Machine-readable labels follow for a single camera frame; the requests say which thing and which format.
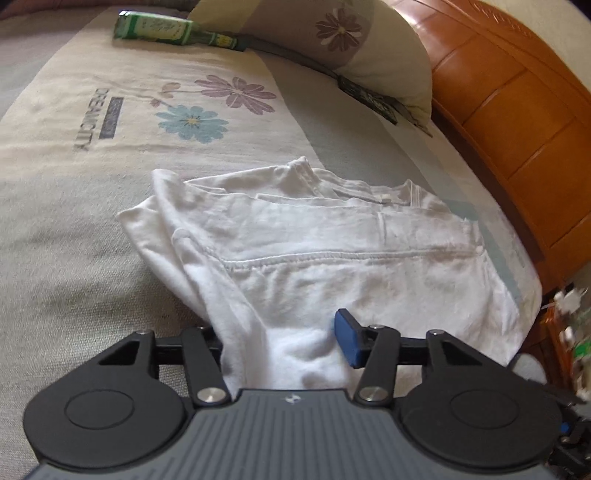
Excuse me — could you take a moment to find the white power adapter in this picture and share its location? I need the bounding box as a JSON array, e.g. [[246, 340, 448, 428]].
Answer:
[[551, 286, 591, 315]]

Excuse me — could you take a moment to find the white long-sleeve printed shirt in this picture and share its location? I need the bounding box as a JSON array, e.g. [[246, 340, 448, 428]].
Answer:
[[117, 156, 532, 393]]

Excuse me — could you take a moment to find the dark patterned flat packet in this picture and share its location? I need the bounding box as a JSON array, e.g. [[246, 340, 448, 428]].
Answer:
[[337, 76, 400, 125]]

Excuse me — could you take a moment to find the green glass bottle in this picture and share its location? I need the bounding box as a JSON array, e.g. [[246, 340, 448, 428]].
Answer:
[[114, 10, 247, 51]]

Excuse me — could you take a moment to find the light blue cloth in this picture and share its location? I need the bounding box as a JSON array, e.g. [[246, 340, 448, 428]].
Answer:
[[508, 353, 550, 386]]

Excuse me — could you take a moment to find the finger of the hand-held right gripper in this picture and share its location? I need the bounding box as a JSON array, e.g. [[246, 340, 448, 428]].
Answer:
[[545, 383, 591, 416]]

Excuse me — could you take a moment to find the floral patchwork pillow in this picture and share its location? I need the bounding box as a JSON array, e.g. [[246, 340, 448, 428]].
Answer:
[[187, 0, 435, 137]]

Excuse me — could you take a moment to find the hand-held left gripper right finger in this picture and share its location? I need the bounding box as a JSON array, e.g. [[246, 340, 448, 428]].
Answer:
[[335, 308, 495, 408]]

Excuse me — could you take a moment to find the wooden headboard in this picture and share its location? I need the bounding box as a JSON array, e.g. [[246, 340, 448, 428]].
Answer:
[[383, 0, 591, 296]]

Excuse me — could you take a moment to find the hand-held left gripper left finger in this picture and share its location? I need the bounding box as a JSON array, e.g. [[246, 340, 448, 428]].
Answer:
[[99, 325, 230, 407]]

